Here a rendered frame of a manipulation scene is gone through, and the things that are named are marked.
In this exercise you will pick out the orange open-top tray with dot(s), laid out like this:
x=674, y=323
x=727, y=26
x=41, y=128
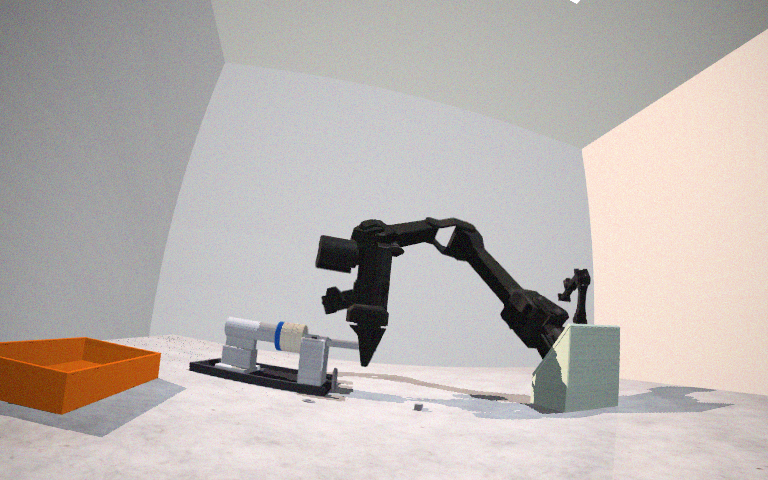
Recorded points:
x=61, y=375

